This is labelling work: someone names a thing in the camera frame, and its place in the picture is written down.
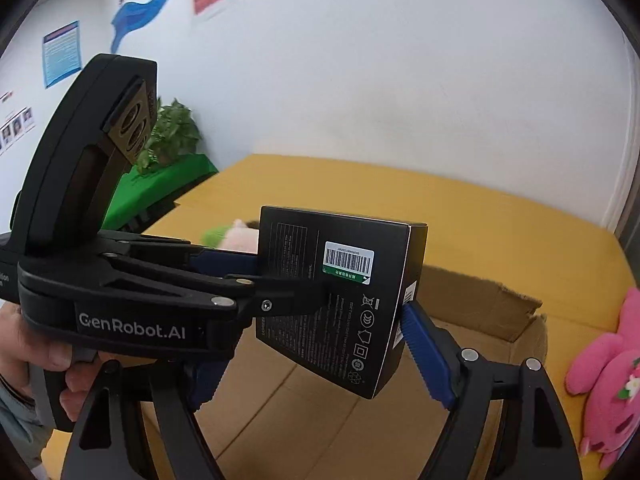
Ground green and pink plush toy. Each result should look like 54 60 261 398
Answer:
201 218 261 252

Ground blue wall poster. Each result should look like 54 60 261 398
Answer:
42 20 82 89

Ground green cloth covered table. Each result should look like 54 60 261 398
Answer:
101 154 220 233

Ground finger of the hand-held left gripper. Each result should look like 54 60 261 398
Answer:
100 231 262 277
102 252 333 317

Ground person's left hand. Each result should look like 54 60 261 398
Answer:
0 302 122 423

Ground wall photo board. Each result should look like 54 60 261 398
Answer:
0 91 39 157

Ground blue wave wall decal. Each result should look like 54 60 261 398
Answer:
110 0 203 54

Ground black product box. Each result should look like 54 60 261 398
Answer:
254 205 429 400

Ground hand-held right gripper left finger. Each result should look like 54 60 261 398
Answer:
65 355 227 480

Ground brown cardboard box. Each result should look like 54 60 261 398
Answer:
140 265 551 480

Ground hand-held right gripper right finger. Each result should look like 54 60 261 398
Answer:
400 302 583 480

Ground green potted plant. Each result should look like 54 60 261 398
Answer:
136 99 202 175

